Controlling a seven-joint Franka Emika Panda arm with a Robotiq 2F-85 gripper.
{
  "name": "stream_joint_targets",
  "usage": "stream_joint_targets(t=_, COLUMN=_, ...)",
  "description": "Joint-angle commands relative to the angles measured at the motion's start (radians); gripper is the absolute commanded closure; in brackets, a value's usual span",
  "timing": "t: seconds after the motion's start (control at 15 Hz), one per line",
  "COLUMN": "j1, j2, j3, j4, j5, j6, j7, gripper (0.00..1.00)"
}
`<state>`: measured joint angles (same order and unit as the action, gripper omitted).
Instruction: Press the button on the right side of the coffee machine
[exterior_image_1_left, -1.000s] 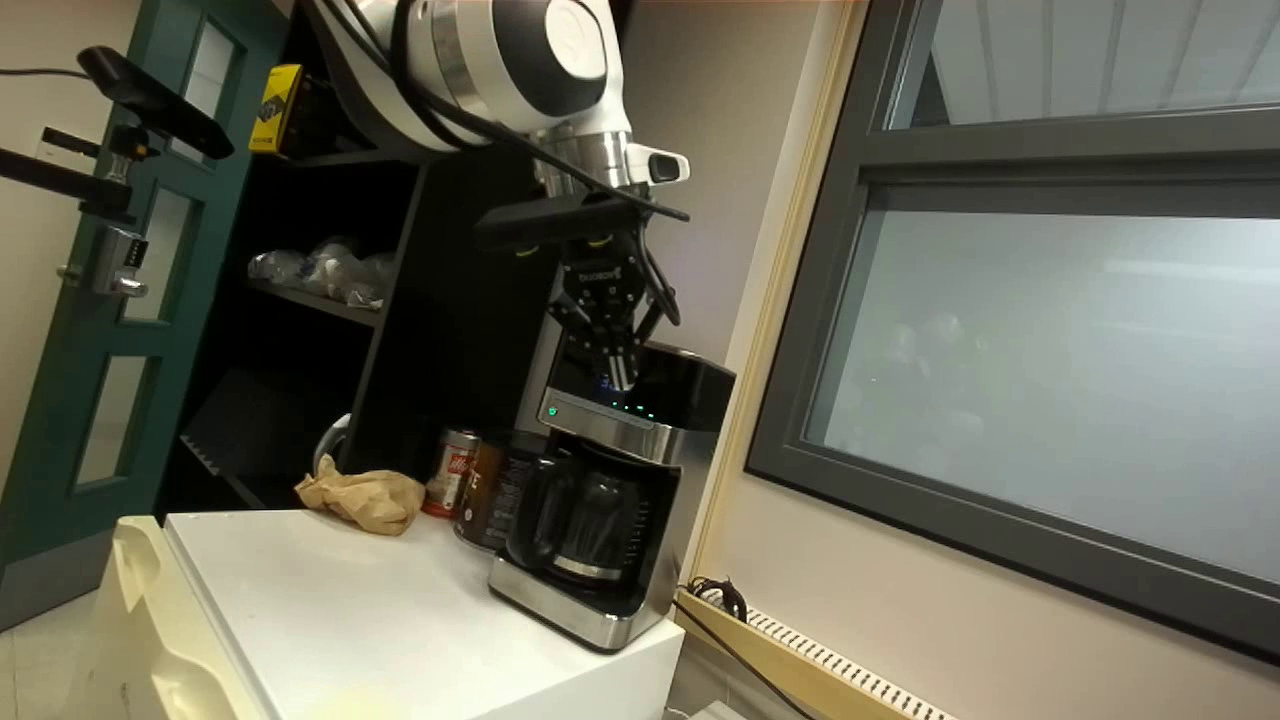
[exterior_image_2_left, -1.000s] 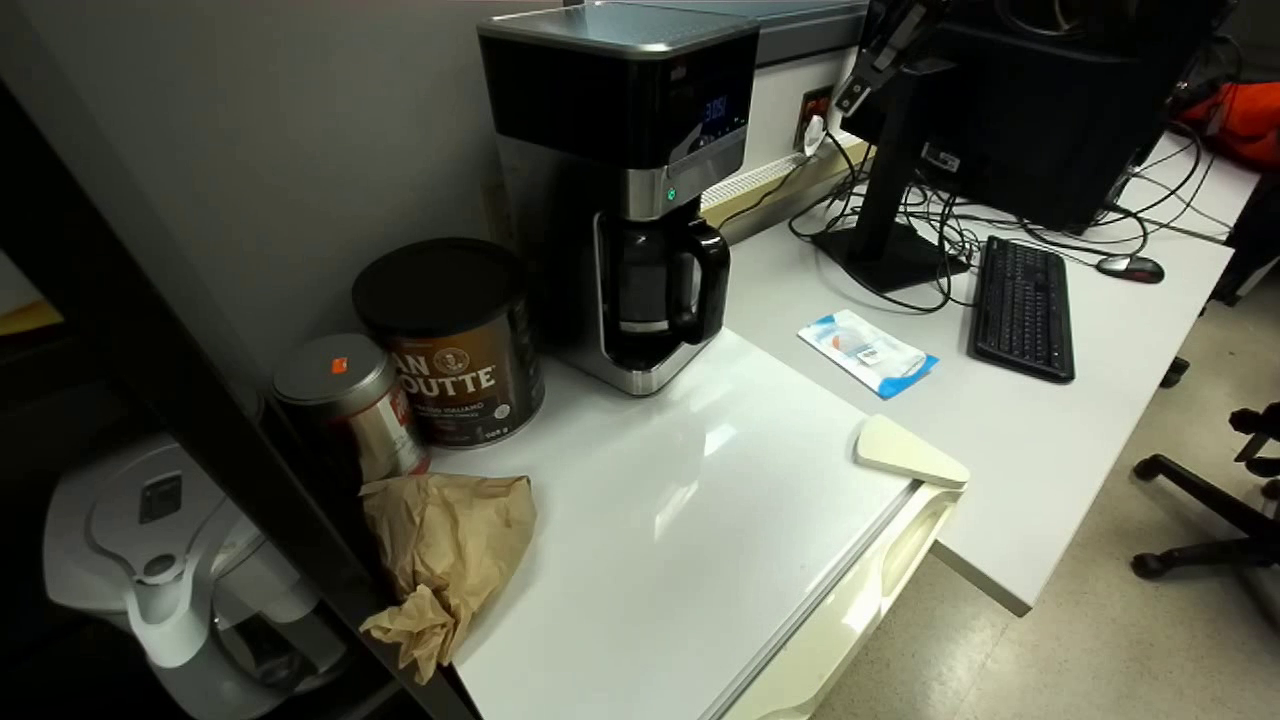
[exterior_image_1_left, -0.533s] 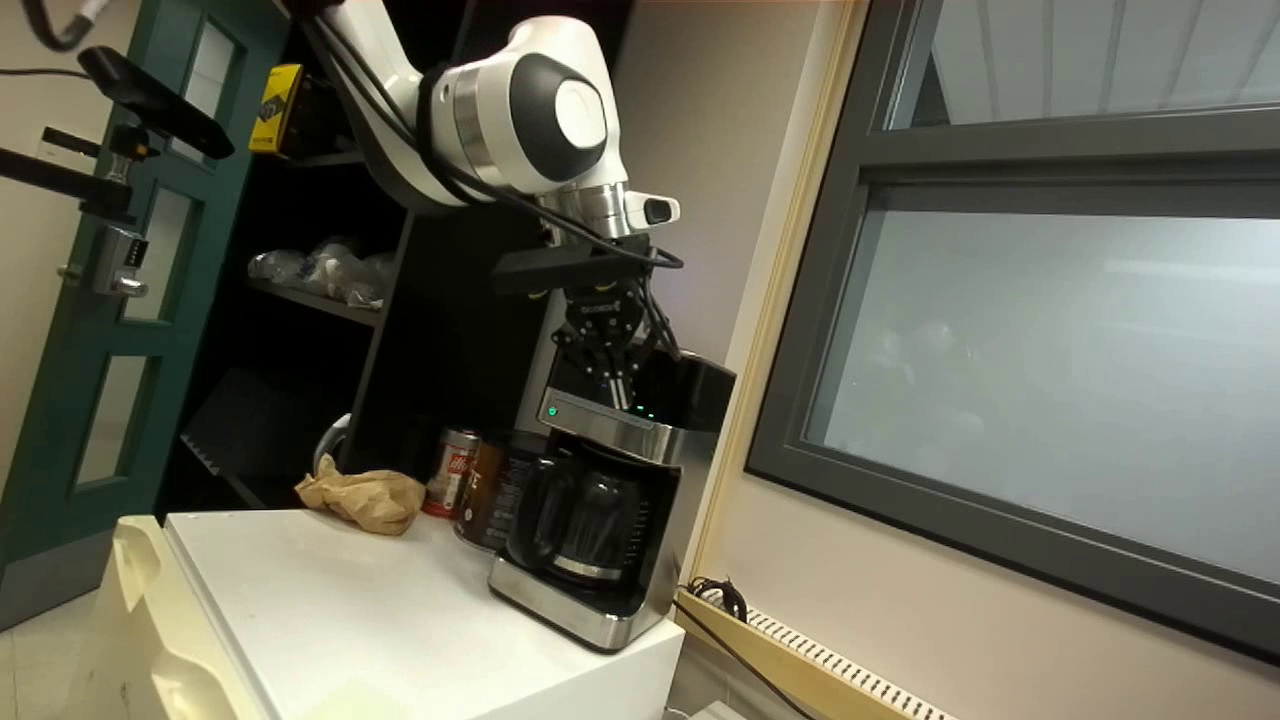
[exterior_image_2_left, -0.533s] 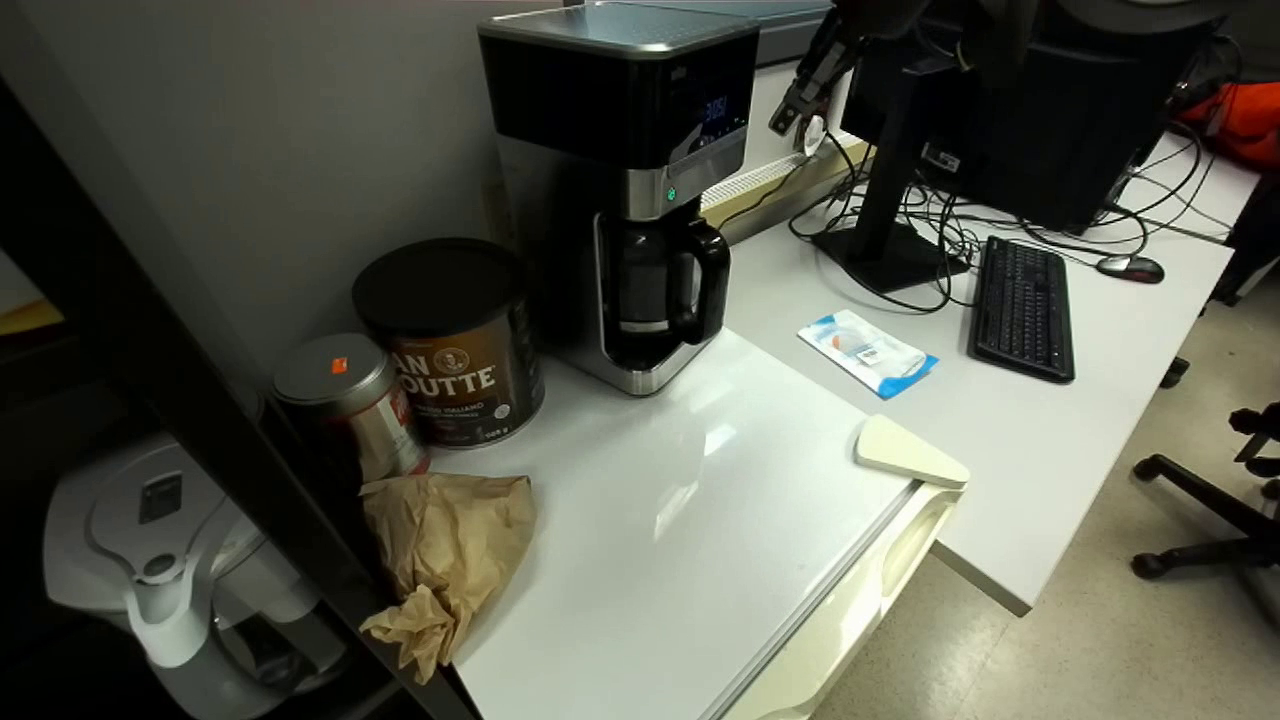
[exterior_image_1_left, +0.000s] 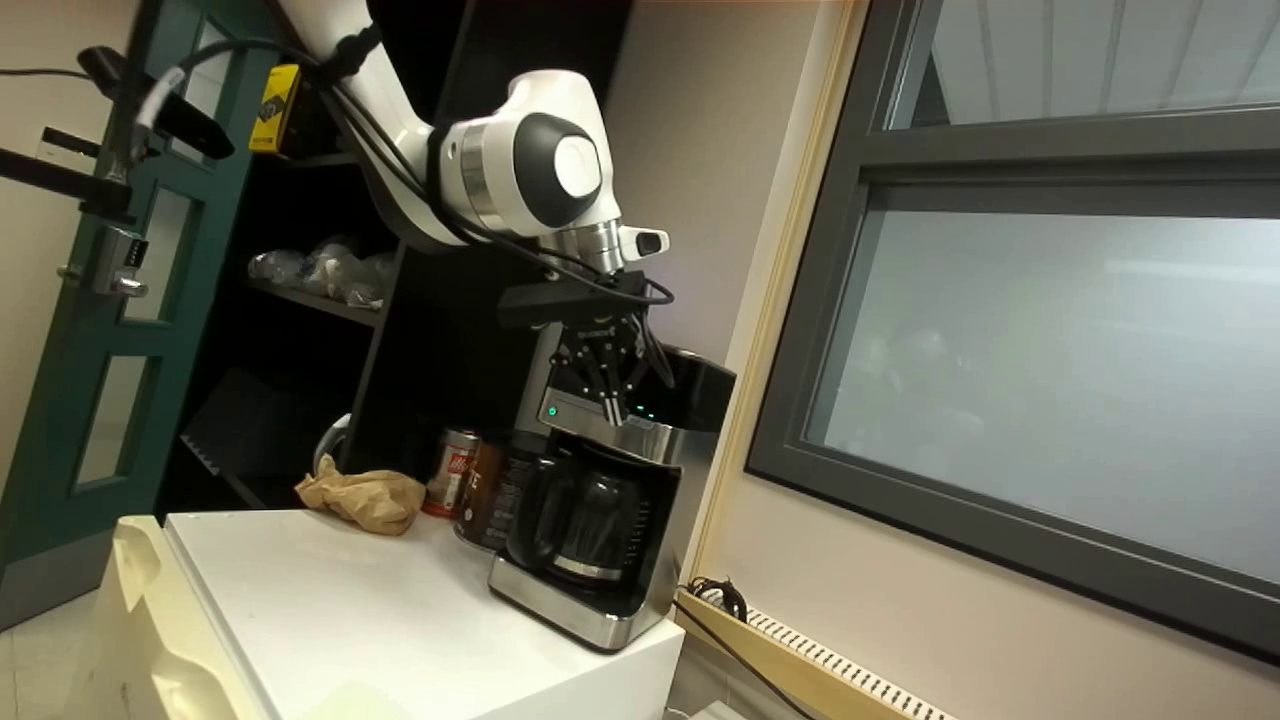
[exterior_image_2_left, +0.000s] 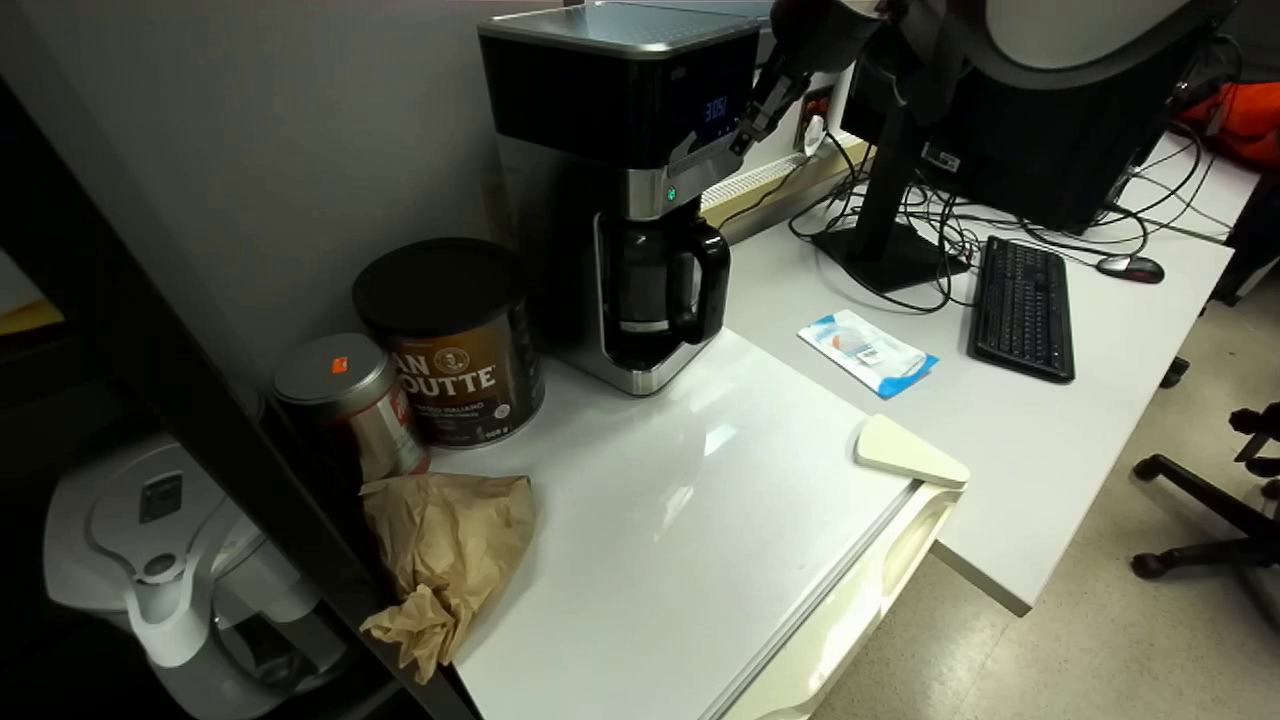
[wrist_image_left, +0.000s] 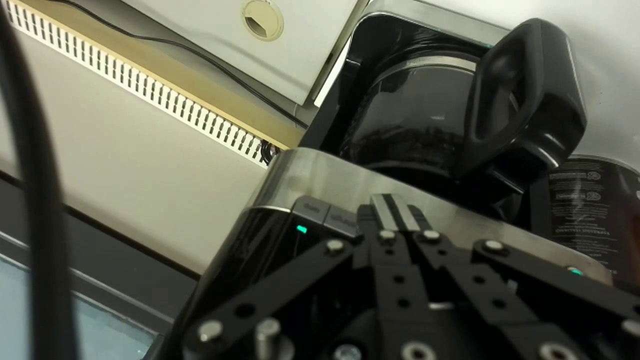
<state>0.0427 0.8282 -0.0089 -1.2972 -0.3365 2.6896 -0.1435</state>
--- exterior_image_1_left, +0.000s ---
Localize yellow box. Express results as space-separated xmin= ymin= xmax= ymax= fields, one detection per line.
xmin=247 ymin=60 xmax=309 ymax=158

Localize black steel coffee machine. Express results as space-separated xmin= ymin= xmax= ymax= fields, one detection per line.
xmin=484 ymin=317 xmax=742 ymax=656

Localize clear plastic bags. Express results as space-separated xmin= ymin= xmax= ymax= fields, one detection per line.
xmin=246 ymin=234 xmax=399 ymax=320

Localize green door frame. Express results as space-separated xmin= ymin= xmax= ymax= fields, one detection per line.
xmin=0 ymin=0 xmax=291 ymax=630

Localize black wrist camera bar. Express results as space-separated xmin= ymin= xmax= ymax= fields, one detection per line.
xmin=498 ymin=276 xmax=655 ymax=330

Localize black shelf unit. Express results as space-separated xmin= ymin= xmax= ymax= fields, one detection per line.
xmin=155 ymin=0 xmax=640 ymax=515

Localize glass coffee carafe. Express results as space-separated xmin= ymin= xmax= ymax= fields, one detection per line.
xmin=509 ymin=426 xmax=671 ymax=593

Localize dark grey window frame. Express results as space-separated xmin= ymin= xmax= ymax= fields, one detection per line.
xmin=742 ymin=0 xmax=1280 ymax=669

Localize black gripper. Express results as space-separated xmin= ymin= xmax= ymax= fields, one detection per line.
xmin=553 ymin=309 xmax=679 ymax=409

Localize silver door handle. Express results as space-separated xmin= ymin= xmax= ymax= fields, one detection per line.
xmin=55 ymin=221 xmax=152 ymax=304

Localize black camera on stand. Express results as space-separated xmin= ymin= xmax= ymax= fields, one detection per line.
xmin=0 ymin=41 xmax=242 ymax=223

